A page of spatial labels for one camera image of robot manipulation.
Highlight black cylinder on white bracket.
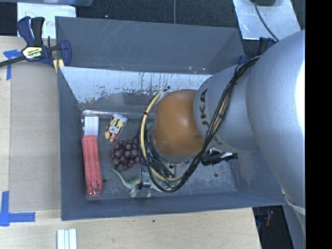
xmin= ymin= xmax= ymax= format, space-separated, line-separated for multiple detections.
xmin=201 ymin=149 xmax=239 ymax=166

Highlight green toy dinosaur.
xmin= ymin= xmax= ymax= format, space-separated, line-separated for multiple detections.
xmin=112 ymin=168 xmax=162 ymax=198

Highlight white flat piece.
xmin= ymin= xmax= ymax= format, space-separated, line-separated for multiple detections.
xmin=84 ymin=116 xmax=100 ymax=137

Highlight pale wood board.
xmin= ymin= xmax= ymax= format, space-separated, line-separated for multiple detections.
xmin=9 ymin=60 xmax=63 ymax=213

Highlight dark red toy grapes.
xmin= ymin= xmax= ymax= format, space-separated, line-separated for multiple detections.
xmin=110 ymin=140 xmax=142 ymax=172

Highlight grey metal bin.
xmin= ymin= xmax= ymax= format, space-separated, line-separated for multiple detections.
xmin=54 ymin=16 xmax=286 ymax=222

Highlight yellow and red printed packet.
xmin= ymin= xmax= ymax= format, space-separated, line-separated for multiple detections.
xmin=103 ymin=113 xmax=128 ymax=143

